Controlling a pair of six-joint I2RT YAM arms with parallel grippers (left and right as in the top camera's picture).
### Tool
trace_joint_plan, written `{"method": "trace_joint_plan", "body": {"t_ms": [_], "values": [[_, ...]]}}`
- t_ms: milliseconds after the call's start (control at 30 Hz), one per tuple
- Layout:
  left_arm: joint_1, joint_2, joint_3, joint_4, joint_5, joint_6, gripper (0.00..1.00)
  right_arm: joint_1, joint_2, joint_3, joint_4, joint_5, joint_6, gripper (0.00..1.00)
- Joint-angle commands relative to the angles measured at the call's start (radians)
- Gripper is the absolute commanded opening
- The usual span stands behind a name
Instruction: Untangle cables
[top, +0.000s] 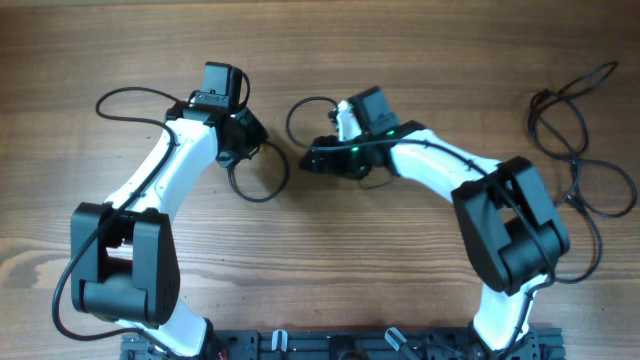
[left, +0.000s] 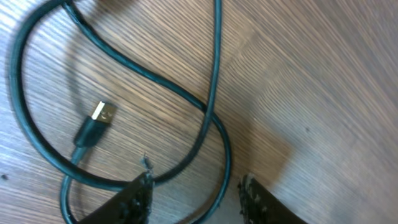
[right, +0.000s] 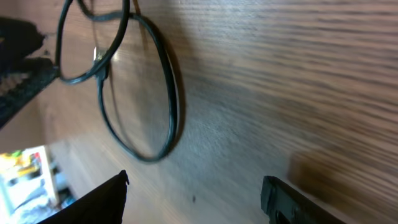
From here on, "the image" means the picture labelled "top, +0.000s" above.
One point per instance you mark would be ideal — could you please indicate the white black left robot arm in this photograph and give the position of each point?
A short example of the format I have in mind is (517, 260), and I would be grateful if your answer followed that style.
(124, 267)

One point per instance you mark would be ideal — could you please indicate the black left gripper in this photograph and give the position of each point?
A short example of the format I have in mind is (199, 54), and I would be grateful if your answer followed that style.
(257, 135)

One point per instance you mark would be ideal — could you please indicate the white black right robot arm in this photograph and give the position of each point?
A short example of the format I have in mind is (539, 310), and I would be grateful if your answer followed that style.
(512, 233)

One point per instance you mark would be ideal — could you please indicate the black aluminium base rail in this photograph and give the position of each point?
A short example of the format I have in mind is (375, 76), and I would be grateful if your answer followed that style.
(438, 343)

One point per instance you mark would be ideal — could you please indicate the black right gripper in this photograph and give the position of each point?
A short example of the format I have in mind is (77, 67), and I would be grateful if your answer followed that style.
(329, 160)

